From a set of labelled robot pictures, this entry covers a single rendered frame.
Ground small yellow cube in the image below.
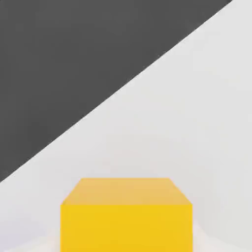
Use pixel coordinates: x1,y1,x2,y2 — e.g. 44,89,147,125
60,177,193,252

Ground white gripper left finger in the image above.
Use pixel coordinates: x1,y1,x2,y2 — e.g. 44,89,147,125
3,229,61,252

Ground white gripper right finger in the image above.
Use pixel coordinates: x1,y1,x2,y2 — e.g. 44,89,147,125
192,222,250,252

